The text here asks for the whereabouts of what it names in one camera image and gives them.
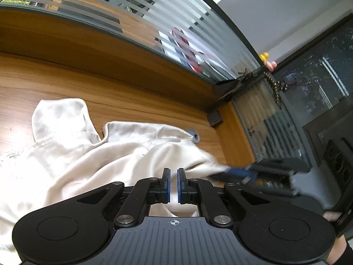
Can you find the wooden desk edge panel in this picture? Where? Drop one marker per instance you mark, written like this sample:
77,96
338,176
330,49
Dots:
82,41
237,138

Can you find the frosted striped glass partition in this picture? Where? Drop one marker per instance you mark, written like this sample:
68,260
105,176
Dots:
264,121
138,5

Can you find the dark glass window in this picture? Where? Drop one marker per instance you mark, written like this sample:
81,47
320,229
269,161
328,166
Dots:
317,60

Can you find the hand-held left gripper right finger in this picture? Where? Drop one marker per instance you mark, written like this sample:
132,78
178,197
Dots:
180,185

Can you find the cream satin shirt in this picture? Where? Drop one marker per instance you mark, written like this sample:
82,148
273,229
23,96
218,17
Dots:
82,171

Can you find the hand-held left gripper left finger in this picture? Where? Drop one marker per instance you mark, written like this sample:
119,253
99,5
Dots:
166,185

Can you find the black speaker cabinet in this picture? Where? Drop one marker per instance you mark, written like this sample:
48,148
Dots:
336,157

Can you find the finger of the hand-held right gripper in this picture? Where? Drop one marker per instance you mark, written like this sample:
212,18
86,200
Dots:
238,172
244,181

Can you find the person's right forearm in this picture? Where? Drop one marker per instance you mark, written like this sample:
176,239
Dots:
330,215

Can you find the pink toy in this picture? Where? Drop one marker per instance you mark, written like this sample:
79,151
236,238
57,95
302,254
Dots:
271,65

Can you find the yellow duck toy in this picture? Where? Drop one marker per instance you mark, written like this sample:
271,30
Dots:
264,57

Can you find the red and white papers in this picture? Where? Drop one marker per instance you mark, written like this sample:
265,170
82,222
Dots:
187,49

